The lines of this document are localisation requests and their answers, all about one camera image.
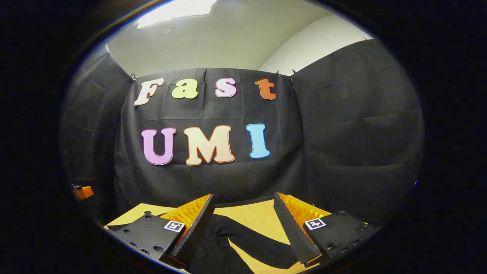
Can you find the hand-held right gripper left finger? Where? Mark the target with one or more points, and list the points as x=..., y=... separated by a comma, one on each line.
x=198, y=228

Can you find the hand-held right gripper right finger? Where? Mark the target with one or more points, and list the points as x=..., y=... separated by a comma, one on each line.
x=291, y=232

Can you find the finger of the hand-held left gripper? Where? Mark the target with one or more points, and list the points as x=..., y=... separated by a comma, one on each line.
x=84, y=192

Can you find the black buttoned coat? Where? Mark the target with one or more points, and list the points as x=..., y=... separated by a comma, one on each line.
x=247, y=239

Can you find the black backdrop cloth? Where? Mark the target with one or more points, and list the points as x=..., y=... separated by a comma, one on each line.
x=342, y=133

